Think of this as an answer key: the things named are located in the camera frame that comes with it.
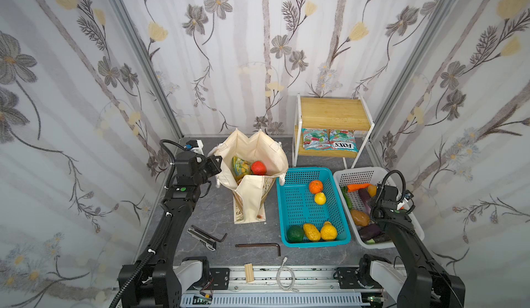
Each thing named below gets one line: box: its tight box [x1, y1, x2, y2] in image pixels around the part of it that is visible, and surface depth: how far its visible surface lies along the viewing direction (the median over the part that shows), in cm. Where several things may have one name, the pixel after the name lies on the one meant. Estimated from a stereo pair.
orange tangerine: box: [309, 179, 323, 195], surface depth 96 cm
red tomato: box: [251, 160, 268, 176], surface depth 97 cm
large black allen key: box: [234, 243, 281, 257], surface depth 84 cm
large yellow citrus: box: [320, 220, 338, 242], surface depth 82 cm
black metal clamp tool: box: [187, 224, 229, 252], surface depth 85 cm
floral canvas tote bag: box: [207, 128, 289, 225], surface depth 85 cm
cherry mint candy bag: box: [301, 128, 332, 151], surface depth 96 cm
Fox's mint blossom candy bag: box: [328, 129, 359, 153], surface depth 97 cm
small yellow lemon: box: [314, 191, 327, 206], surface depth 92 cm
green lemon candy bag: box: [231, 156, 252, 184], surface depth 97 cm
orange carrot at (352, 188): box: [347, 183, 372, 193], surface depth 98 cm
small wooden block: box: [244, 263, 255, 284], surface depth 76 cm
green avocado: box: [286, 225, 305, 244], surface depth 82 cm
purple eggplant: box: [358, 223, 381, 242], surface depth 83 cm
